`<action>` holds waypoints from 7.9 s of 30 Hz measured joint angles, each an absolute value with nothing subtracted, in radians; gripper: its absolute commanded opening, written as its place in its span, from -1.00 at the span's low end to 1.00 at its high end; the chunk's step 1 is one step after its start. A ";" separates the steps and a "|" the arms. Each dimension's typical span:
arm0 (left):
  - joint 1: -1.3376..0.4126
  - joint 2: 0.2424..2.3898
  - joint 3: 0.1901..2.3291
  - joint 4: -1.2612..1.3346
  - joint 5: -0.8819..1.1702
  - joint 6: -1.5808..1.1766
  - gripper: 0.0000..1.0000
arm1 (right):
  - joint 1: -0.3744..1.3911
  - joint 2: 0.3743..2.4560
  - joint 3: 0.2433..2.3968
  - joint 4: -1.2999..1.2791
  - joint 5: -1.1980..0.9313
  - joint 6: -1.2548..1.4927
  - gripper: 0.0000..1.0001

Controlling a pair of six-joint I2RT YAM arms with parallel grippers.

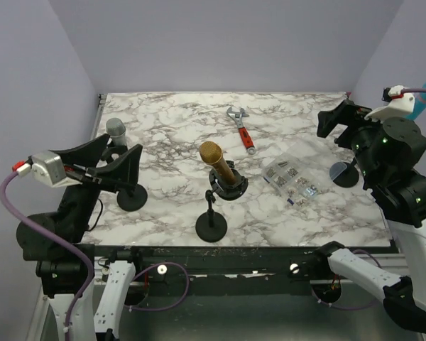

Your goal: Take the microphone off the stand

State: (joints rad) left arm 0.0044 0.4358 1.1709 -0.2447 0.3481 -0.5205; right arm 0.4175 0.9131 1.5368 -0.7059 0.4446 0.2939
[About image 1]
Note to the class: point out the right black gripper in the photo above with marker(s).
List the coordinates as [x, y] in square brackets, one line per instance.
[349, 112]

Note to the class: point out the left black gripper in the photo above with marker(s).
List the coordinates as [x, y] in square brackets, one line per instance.
[122, 170]

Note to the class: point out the silver microphone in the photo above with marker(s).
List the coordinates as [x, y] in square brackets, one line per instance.
[116, 129]

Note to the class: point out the gold microphone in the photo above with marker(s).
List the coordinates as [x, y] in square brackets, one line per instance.
[212, 154]

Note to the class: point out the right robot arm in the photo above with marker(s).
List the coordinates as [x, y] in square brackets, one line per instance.
[386, 148]

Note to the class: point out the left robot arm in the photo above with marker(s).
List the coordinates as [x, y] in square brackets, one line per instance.
[53, 240]

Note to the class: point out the black left mic stand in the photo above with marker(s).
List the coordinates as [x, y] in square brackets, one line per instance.
[129, 201]

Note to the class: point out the black right mic stand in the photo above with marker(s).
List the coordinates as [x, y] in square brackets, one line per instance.
[344, 174]

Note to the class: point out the clear plastic screw box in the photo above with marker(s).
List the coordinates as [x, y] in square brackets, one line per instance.
[291, 179]

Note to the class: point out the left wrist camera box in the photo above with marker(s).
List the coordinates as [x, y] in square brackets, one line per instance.
[46, 167]

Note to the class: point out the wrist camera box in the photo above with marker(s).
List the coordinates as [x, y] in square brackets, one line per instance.
[401, 104]
[46, 167]

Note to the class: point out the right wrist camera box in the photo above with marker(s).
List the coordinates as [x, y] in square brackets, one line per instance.
[401, 104]

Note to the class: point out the red-handled adjustable wrench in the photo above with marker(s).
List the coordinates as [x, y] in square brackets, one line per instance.
[237, 116]

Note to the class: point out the black front rail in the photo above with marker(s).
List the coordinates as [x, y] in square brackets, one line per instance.
[226, 271]

